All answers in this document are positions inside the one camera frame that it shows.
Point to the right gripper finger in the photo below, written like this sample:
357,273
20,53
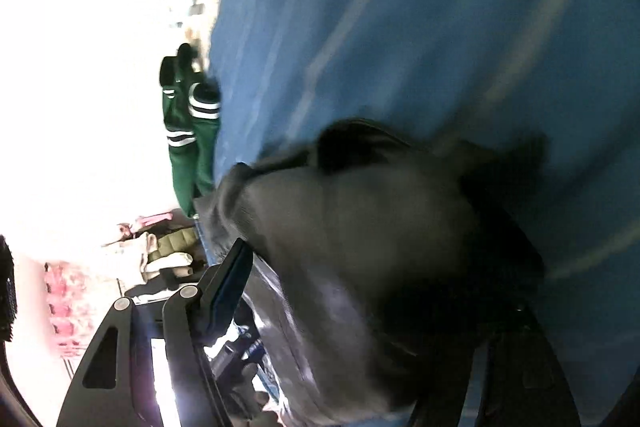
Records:
114,382

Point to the black leather jacket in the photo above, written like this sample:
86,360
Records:
378,266

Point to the clothes rack with garments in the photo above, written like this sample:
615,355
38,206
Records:
134,253

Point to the pink floral curtain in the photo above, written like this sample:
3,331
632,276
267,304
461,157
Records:
68,307

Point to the folded green striped garment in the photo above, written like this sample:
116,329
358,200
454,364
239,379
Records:
191,116

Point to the blue striped plaid bedsheet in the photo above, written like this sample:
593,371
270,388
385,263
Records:
486,71

